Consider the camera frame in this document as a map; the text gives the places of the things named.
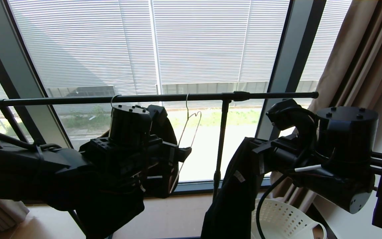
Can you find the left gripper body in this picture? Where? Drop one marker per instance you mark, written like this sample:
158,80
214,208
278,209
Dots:
158,159

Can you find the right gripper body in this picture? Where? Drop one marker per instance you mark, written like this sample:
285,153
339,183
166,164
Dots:
337,186

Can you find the black garment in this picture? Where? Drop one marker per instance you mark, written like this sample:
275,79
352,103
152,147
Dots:
230,199
167,132

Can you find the pink clothes hanger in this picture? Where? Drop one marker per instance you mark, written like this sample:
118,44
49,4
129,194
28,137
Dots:
111,101
188,109

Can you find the white laundry basket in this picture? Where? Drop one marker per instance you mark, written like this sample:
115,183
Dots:
284,222

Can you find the black clothes rack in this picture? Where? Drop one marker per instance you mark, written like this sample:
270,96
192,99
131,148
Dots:
61,100

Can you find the window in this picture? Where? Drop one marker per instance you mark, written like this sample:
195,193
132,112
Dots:
194,43

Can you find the brown curtain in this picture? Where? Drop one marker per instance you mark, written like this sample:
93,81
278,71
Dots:
2,215
360,49

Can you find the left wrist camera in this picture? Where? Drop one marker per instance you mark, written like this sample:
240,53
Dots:
158,116

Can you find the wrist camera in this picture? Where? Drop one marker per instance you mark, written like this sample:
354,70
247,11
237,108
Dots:
158,116
287,114

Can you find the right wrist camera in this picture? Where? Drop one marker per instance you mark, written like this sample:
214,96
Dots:
287,114

